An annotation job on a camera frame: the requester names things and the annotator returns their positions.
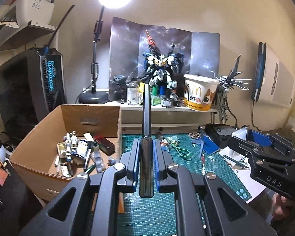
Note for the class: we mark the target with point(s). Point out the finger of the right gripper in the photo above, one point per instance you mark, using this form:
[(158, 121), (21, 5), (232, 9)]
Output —
[(241, 133), (259, 138)]

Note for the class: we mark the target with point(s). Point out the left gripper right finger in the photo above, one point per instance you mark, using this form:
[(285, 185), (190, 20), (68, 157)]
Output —
[(205, 204)]

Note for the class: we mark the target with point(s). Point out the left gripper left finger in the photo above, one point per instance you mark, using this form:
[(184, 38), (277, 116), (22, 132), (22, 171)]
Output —
[(89, 203)]

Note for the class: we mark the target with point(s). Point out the long black file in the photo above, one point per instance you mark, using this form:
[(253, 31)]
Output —
[(146, 159)]

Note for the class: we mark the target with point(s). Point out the right hand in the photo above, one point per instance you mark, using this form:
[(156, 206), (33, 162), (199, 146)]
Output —
[(281, 207)]

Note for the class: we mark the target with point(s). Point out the black plastic case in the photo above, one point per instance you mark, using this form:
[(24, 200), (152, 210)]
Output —
[(219, 133)]

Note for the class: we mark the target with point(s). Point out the blue sanding block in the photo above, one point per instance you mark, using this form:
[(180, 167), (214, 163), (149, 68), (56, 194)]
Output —
[(206, 145)]

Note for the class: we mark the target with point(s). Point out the silver winged robot model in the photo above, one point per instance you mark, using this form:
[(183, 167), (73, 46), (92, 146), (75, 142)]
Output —
[(225, 84)]

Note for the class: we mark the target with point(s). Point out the green cutting mat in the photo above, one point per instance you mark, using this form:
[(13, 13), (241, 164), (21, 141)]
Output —
[(149, 217)]

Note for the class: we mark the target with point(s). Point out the red white hobby knife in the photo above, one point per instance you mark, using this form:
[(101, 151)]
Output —
[(202, 157)]

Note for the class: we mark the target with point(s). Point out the green rubber band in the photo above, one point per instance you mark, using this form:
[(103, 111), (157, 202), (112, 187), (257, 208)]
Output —
[(183, 153)]

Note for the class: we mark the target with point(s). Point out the McDonalds paper bucket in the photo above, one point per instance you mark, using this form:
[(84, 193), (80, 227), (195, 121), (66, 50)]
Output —
[(199, 92)]

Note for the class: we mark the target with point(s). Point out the dark red rectangular case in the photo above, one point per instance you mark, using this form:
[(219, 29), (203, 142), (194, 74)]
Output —
[(105, 145)]

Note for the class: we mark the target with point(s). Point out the small white robot figure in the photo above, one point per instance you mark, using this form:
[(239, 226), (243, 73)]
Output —
[(67, 149)]

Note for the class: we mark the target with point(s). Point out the brown cardboard box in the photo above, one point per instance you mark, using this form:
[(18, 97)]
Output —
[(54, 151)]

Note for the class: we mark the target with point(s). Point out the red black paint can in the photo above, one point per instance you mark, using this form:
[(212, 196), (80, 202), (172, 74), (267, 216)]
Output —
[(163, 142)]

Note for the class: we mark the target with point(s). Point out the green cap paint bottle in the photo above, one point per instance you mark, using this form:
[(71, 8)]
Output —
[(155, 98)]

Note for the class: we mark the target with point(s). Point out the dark storm backdrop board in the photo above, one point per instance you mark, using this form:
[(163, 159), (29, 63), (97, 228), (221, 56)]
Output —
[(198, 53)]

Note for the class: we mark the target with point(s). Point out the blue white robot model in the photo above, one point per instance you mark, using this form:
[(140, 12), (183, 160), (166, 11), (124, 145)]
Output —
[(161, 69)]

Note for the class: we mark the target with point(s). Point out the white desk riser shelf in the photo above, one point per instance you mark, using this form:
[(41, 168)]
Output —
[(162, 117)]

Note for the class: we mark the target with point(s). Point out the black computer tower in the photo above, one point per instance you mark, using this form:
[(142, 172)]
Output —
[(31, 86)]

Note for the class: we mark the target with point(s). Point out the white printer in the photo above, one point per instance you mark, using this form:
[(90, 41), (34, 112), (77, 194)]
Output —
[(23, 11)]

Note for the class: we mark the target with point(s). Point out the wall shelf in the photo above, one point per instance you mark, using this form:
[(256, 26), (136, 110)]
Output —
[(13, 36)]

